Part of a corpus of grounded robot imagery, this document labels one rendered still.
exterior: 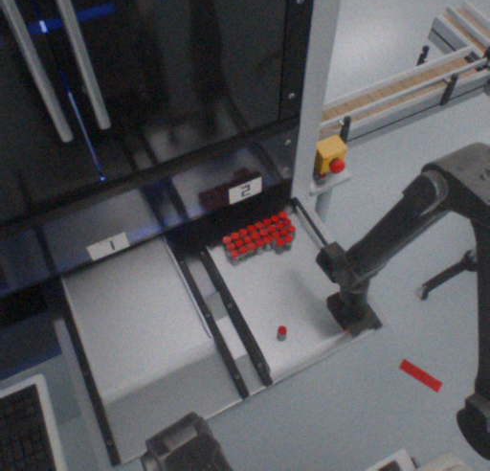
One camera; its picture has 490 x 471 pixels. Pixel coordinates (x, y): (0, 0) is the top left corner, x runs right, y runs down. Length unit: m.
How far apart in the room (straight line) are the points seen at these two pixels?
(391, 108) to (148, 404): 1.02
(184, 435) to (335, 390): 1.49
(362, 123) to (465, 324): 1.11
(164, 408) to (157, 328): 0.18
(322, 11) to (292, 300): 0.65
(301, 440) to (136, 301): 1.00
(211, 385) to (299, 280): 0.32
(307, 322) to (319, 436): 0.89
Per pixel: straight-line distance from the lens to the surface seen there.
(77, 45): 0.78
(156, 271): 1.35
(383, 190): 2.62
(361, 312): 1.14
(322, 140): 1.39
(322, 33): 1.06
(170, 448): 0.71
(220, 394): 1.23
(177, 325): 1.28
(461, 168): 0.70
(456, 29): 1.95
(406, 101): 1.66
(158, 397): 1.24
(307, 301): 1.30
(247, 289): 1.31
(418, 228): 0.80
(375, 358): 2.23
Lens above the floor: 2.07
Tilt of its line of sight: 57 degrees down
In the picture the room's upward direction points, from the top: straight up
